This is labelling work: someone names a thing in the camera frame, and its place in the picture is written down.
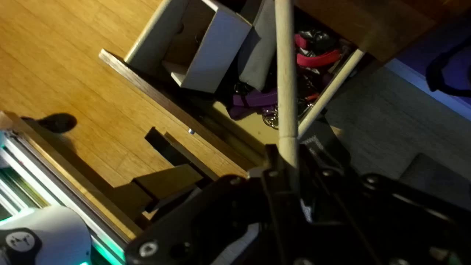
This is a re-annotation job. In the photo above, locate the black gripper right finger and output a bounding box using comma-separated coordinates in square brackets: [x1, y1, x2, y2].
[300, 147, 471, 265]

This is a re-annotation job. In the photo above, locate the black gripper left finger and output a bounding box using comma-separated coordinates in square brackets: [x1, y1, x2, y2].
[124, 169, 294, 265]

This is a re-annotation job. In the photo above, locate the wooden spoon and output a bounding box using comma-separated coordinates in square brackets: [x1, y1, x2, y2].
[273, 0, 298, 169]

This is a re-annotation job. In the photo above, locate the robot base platform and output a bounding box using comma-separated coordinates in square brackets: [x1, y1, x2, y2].
[0, 112, 136, 265]

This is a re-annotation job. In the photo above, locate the open wooden drawer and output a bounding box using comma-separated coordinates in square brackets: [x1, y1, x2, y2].
[98, 0, 360, 178]

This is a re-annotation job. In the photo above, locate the white cardboard box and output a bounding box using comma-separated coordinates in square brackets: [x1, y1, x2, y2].
[163, 0, 251, 93]

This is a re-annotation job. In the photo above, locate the purple strap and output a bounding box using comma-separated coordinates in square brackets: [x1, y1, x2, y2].
[229, 87, 281, 119]

